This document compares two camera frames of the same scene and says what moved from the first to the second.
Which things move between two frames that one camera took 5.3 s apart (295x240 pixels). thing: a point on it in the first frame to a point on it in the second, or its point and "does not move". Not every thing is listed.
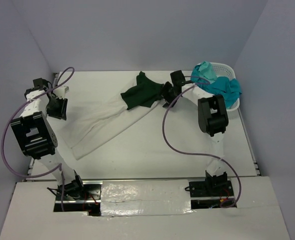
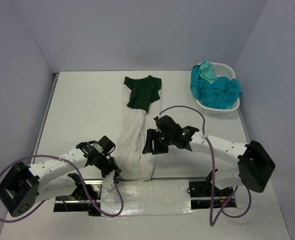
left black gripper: (61, 113) to (114, 167)
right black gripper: (168, 85) to (152, 134)
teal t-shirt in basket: (228, 88) does not move
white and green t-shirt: (91, 127) to (140, 109)
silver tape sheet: (145, 197) does not move
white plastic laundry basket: (223, 70) does not move
